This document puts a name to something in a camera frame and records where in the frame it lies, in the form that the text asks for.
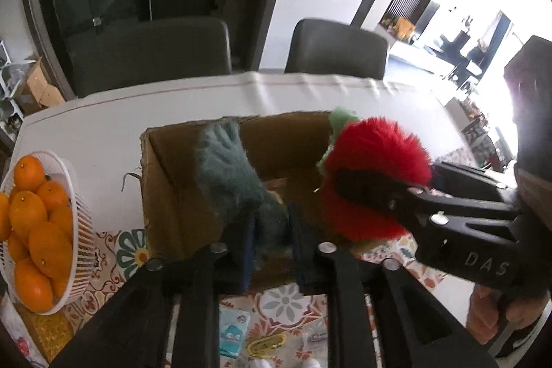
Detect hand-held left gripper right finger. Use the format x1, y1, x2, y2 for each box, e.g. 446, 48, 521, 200
288, 204, 510, 368

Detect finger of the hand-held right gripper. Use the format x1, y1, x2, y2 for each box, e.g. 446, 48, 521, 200
431, 162, 518, 202
335, 172, 524, 302

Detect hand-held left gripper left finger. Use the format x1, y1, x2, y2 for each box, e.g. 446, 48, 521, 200
51, 216, 260, 368

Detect red strawberry plush toy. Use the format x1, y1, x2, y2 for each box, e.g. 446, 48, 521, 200
317, 106, 434, 241

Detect grey-green plush toy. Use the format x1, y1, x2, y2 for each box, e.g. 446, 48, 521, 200
194, 121, 292, 249

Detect brown cardboard box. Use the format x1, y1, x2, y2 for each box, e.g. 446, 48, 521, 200
139, 110, 361, 292

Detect person's right hand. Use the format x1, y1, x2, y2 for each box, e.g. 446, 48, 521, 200
468, 286, 550, 358

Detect cluttered side shelf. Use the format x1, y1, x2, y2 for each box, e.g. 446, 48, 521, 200
461, 107, 518, 171

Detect floral patterned tablecloth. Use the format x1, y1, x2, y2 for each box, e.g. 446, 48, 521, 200
13, 148, 477, 368

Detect blue cartoon card packet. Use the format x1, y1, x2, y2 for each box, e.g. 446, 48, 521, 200
218, 305, 252, 358

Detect yellow paper clip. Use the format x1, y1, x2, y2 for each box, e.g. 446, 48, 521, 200
246, 334, 289, 360

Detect white table runner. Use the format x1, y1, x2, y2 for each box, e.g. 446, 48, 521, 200
17, 71, 471, 179

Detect narrow grey dining chair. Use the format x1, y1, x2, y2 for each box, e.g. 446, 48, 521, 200
284, 18, 390, 81

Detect pile of oranges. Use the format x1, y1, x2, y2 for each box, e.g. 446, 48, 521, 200
0, 156, 75, 314

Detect wide grey dining chair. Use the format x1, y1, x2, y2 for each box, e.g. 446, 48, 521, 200
71, 17, 234, 98

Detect small open cardboard carton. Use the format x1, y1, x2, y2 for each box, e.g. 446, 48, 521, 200
16, 57, 66, 115

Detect white storage rack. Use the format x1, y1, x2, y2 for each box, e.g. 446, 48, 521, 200
0, 40, 25, 133

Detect white wire basket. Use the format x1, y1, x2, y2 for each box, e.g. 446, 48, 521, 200
0, 150, 98, 316

